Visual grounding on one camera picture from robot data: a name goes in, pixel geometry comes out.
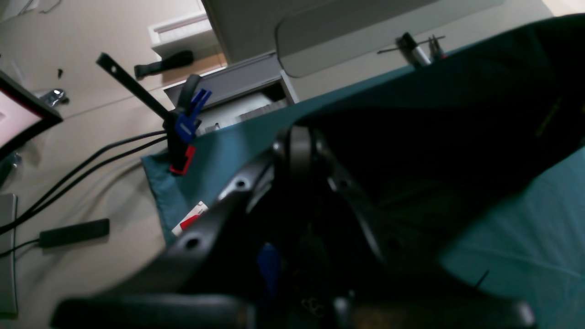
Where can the blue orange clamp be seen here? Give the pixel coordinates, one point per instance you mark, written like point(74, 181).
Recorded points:
point(180, 124)

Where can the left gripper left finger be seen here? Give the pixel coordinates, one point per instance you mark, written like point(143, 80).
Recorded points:
point(209, 277)

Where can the long black zip tie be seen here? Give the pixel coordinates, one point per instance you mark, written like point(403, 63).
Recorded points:
point(482, 278)

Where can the black graphic t-shirt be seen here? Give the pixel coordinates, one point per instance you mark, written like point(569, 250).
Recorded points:
point(436, 168)

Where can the white paper under box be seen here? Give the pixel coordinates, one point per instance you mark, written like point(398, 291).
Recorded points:
point(190, 218)

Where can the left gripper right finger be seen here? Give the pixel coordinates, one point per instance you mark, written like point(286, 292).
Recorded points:
point(381, 274)

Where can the light blue table cloth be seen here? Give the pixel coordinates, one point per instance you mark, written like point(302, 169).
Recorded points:
point(532, 243)

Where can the black power adapter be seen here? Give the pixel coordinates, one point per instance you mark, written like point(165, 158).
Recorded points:
point(73, 234)

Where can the blue box with knob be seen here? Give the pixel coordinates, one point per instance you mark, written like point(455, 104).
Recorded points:
point(269, 263)

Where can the white black marker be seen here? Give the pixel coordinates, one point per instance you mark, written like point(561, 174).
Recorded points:
point(415, 56)

